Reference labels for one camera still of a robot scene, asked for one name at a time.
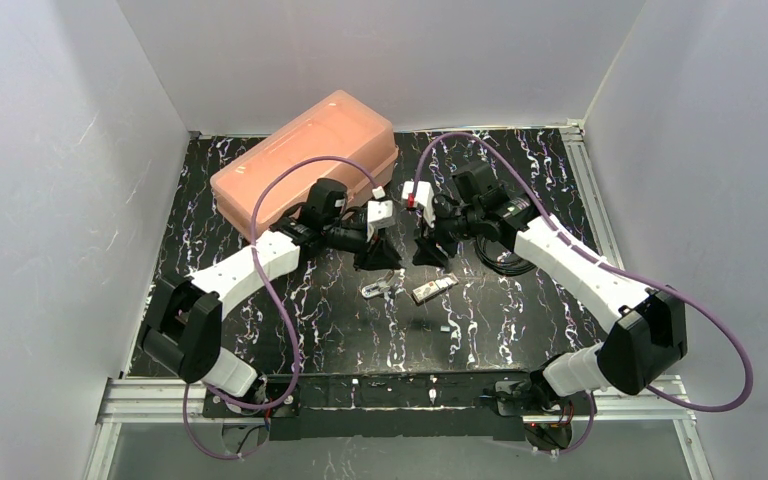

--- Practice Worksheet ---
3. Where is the small white stapler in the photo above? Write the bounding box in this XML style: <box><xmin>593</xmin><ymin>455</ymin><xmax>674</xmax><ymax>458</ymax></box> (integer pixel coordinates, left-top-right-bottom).
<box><xmin>360</xmin><ymin>269</ymin><xmax>404</xmax><ymax>300</ymax></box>

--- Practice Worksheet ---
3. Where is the staple tray with staples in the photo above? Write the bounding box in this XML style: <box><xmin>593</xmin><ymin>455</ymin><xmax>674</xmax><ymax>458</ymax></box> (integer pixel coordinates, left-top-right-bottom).
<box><xmin>411</xmin><ymin>275</ymin><xmax>459</xmax><ymax>305</ymax></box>

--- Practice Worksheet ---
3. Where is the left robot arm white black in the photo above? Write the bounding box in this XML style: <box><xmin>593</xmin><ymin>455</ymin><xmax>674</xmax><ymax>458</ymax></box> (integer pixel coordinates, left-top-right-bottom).
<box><xmin>136</xmin><ymin>178</ymin><xmax>401</xmax><ymax>399</ymax></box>

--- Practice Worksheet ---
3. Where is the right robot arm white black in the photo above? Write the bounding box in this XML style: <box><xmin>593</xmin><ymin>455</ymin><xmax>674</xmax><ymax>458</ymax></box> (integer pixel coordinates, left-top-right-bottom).
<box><xmin>401</xmin><ymin>161</ymin><xmax>687</xmax><ymax>411</ymax></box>

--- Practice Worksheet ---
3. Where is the pink translucent plastic box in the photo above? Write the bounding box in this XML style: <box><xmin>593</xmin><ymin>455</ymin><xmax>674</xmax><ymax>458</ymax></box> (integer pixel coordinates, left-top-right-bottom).
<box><xmin>210</xmin><ymin>90</ymin><xmax>399</xmax><ymax>240</ymax></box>

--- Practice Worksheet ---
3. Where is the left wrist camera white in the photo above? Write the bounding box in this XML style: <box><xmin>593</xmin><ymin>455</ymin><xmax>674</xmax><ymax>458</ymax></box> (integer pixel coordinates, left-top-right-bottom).
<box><xmin>366</xmin><ymin>186</ymin><xmax>396</xmax><ymax>242</ymax></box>

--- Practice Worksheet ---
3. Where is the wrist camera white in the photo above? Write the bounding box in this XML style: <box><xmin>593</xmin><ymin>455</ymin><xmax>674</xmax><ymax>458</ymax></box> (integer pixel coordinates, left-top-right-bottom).
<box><xmin>401</xmin><ymin>181</ymin><xmax>435</xmax><ymax>227</ymax></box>
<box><xmin>366</xmin><ymin>186</ymin><xmax>396</xmax><ymax>242</ymax></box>

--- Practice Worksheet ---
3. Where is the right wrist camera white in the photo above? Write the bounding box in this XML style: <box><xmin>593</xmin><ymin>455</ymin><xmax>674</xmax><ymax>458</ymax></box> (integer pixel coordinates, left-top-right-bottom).
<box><xmin>401</xmin><ymin>181</ymin><xmax>435</xmax><ymax>227</ymax></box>

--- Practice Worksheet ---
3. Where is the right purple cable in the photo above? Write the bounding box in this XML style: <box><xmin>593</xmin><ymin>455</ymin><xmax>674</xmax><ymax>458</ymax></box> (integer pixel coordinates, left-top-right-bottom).
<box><xmin>413</xmin><ymin>132</ymin><xmax>755</xmax><ymax>456</ymax></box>

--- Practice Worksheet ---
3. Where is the coiled black cable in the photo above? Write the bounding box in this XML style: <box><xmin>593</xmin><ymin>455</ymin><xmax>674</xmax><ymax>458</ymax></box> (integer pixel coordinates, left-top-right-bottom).
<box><xmin>475</xmin><ymin>235</ymin><xmax>539</xmax><ymax>278</ymax></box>

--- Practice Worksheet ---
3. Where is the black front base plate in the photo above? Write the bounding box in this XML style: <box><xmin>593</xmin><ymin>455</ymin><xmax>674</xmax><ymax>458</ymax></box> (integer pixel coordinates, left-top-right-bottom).
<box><xmin>203</xmin><ymin>369</ymin><xmax>596</xmax><ymax>446</ymax></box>

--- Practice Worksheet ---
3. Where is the aluminium front rail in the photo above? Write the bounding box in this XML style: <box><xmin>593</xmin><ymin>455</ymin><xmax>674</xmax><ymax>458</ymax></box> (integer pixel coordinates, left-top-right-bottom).
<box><xmin>95</xmin><ymin>374</ymin><xmax>697</xmax><ymax>425</ymax></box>

